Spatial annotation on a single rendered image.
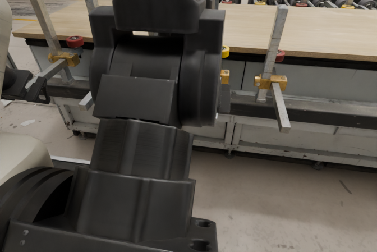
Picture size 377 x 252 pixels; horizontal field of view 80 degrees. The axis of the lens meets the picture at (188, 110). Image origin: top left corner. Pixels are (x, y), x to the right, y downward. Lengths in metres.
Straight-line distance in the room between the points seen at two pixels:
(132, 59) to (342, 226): 1.63
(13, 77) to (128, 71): 0.49
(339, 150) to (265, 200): 0.61
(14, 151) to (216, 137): 1.50
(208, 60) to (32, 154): 0.15
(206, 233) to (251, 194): 1.45
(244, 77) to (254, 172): 0.73
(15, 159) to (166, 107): 0.11
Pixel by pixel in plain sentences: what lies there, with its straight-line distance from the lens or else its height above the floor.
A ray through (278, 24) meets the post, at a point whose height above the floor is 1.06.
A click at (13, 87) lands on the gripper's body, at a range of 0.64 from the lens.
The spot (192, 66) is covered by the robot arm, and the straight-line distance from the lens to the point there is 0.17.
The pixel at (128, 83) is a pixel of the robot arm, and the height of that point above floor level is 1.26.
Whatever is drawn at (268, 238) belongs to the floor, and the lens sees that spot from 1.51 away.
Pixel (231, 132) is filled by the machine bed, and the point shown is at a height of 0.28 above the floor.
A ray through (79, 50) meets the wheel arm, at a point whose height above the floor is 0.84.
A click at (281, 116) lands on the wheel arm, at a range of 0.87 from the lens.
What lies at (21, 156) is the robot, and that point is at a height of 1.22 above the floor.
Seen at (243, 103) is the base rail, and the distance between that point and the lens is 1.10.
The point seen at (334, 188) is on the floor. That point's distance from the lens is 1.86.
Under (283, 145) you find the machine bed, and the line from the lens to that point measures 1.70.
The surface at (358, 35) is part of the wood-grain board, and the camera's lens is 1.55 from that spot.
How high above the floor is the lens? 1.34
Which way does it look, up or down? 39 degrees down
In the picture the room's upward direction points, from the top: straight up
